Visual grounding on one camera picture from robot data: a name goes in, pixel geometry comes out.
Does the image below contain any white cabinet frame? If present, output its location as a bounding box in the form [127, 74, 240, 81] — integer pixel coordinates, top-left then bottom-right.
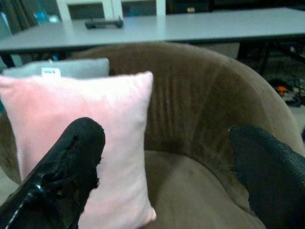
[56, 0, 167, 22]

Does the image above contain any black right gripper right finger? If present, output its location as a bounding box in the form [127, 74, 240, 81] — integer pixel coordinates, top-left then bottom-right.
[228, 125, 305, 229]

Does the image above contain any teal plastic item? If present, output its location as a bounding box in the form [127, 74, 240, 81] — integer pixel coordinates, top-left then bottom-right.
[33, 4, 60, 23]

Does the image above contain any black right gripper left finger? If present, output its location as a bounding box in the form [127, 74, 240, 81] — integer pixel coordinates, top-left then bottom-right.
[0, 116, 106, 229]

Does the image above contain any grey pillow with white label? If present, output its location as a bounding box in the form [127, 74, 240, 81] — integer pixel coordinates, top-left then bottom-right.
[1, 58, 110, 79]

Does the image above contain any flat black device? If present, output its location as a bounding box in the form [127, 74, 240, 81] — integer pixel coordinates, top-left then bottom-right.
[85, 16, 124, 30]

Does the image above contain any orange black device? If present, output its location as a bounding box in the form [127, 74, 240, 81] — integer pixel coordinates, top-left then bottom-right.
[274, 80, 290, 97]

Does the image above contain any brown velvet sofa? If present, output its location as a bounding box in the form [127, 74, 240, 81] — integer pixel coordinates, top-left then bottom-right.
[0, 42, 305, 229]

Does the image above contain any pink pillow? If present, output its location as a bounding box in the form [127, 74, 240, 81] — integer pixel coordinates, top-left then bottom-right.
[0, 71, 157, 229]

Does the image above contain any grey table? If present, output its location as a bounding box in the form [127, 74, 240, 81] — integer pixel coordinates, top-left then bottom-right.
[0, 7, 305, 74]

